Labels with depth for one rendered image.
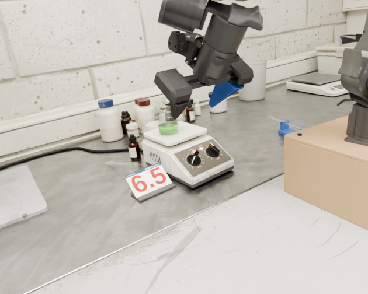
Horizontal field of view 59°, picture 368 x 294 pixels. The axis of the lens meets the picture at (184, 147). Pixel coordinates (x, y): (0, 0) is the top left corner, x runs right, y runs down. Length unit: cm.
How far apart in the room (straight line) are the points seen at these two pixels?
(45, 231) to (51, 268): 12
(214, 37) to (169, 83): 10
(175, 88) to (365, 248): 37
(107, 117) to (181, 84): 55
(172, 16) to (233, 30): 9
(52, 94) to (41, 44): 16
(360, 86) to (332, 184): 16
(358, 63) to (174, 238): 40
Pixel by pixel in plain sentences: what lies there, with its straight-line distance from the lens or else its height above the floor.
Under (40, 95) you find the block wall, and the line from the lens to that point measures 114.
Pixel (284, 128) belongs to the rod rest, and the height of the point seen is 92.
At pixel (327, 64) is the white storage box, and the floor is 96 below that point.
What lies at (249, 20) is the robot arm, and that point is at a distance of 50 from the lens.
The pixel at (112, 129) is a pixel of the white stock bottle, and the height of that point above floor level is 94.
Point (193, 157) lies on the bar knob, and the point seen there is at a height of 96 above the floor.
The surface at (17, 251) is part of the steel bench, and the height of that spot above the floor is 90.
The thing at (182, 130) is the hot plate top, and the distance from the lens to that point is 79.
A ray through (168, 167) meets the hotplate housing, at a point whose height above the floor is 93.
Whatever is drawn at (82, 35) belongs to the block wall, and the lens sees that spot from 117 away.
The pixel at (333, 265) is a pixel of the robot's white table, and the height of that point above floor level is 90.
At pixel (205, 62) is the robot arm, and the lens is 53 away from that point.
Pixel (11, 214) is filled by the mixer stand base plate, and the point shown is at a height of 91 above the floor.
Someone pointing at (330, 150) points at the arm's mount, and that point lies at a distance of 57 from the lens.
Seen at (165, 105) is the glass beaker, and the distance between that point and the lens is 79.
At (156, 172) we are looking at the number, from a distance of 73.
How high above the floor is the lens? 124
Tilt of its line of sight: 21 degrees down
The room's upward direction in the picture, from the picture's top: 7 degrees counter-clockwise
